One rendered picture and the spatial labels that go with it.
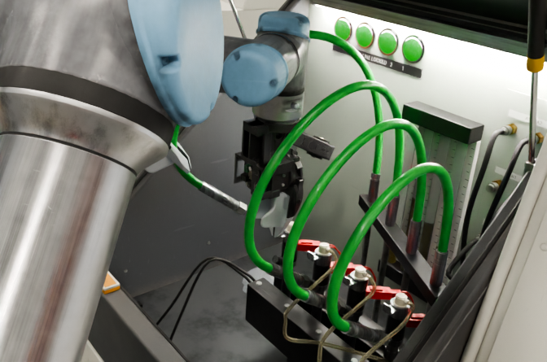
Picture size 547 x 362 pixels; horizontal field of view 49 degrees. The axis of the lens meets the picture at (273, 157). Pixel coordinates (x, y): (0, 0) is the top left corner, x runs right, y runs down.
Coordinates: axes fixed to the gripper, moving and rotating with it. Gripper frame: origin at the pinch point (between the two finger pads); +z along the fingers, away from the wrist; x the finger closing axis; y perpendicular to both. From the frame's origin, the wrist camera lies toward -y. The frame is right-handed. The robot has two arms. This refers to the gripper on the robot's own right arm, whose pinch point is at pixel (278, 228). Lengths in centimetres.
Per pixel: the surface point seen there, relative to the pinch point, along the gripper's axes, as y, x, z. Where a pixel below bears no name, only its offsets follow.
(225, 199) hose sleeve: 3.7, -10.2, -1.8
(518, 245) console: -6.2, 36.7, -13.8
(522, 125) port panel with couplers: -30.5, 21.6, -19.8
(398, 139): -17.0, 8.3, -15.4
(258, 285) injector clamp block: 0.7, -3.5, 13.2
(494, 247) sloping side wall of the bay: -6.9, 33.5, -11.5
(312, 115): 3.0, 8.5, -23.1
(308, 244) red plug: -4.8, 2.3, 3.6
